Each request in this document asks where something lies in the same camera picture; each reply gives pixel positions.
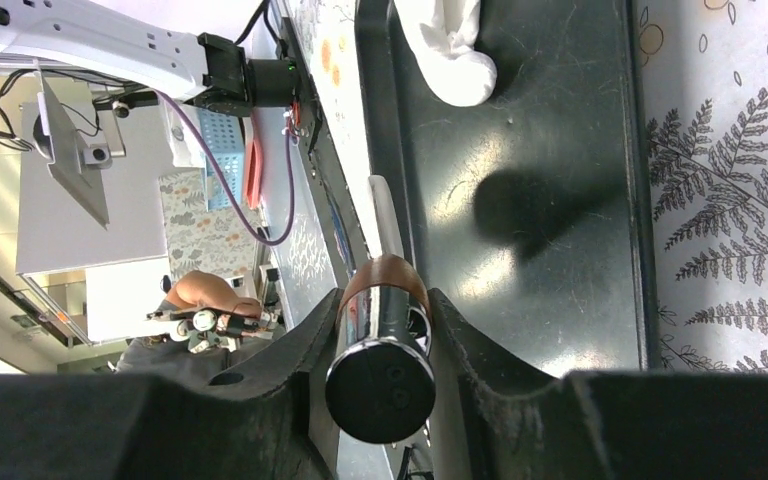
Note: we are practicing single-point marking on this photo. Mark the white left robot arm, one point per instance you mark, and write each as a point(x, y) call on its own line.
point(206, 71)

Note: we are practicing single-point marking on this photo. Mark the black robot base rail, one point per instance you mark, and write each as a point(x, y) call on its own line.
point(341, 228)

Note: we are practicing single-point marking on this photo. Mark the person in background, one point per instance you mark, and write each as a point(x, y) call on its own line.
point(201, 328)

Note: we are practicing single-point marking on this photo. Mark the black baking tray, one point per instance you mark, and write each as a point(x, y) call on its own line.
point(531, 211)

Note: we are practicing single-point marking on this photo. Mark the white dough disc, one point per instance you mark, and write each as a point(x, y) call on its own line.
point(442, 34)

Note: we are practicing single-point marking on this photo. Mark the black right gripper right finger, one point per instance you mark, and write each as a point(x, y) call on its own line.
point(498, 417)

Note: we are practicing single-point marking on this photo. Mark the blue plastic basket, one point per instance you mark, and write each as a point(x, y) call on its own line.
point(223, 134)

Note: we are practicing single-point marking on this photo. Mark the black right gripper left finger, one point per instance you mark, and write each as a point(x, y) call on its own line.
point(265, 418)

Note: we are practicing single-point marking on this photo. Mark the metal dough scraper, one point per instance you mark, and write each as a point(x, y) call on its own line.
point(380, 387)

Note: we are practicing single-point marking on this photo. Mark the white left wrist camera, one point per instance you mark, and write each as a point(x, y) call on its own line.
point(72, 162)

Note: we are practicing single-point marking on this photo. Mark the pink plastic tray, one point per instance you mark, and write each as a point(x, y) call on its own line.
point(253, 168)

